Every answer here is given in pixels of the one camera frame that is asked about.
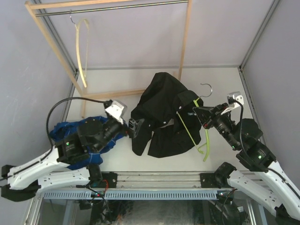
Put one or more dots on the black mounting plate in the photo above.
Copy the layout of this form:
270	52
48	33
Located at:
108	180
208	180

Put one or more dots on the cream hanger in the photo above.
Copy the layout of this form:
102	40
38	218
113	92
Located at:
80	50

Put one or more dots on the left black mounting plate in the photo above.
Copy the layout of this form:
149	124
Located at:
108	180

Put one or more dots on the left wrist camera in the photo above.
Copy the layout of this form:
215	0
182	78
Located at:
116	109

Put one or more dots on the black shirt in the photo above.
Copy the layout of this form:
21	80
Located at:
170	125

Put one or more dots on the wooden clothes rack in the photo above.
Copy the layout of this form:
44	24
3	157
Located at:
129	41

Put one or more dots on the grey slotted cable duct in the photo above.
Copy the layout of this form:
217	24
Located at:
136	195

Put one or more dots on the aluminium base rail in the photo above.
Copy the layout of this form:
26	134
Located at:
127	180

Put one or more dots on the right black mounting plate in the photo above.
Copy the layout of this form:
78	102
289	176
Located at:
208	180

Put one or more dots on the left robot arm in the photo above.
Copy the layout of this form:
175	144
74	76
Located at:
22	181

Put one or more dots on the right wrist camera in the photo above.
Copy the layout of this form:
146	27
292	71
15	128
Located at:
235	100

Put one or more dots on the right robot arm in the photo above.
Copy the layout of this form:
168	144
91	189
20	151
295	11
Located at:
242	134

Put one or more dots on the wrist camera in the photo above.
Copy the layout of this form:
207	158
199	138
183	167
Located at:
116	109
235	100

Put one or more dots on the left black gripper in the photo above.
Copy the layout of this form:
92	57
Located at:
135	125

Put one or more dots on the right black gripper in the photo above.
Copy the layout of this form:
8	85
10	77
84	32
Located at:
207	116

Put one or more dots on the blue plaid shirt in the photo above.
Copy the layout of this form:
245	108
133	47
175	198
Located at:
81	143

